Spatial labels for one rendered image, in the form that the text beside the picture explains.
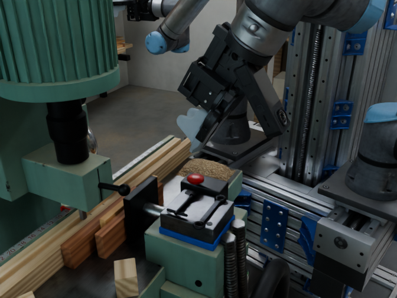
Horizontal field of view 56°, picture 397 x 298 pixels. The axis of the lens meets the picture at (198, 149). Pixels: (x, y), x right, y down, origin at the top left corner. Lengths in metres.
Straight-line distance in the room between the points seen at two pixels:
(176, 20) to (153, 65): 3.27
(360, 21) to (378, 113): 0.45
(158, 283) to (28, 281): 0.20
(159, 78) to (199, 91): 3.96
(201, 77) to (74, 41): 0.18
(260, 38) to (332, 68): 0.65
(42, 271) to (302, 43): 0.88
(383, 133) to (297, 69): 0.32
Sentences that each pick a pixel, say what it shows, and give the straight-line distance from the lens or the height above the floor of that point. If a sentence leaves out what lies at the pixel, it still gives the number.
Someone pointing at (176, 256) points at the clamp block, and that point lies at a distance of 0.64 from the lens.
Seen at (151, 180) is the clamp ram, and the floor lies 0.99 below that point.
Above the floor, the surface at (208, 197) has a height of 1.00.
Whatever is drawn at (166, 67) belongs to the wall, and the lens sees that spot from 4.42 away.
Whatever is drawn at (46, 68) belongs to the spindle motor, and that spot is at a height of 1.24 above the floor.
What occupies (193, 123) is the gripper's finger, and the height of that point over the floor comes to 1.13.
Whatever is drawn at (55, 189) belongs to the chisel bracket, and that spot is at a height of 1.03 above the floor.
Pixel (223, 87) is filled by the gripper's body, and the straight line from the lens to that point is 0.54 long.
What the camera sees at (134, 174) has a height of 0.95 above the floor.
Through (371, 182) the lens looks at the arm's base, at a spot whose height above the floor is 0.86.
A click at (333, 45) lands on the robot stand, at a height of 1.16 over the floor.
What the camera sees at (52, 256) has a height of 0.93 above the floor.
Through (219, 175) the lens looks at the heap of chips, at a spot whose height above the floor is 0.92.
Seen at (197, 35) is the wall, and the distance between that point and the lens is 4.16.
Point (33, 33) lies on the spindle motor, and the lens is 0.51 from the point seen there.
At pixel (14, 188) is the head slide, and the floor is 1.02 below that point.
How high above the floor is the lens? 1.36
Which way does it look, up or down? 27 degrees down
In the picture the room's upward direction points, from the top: straight up
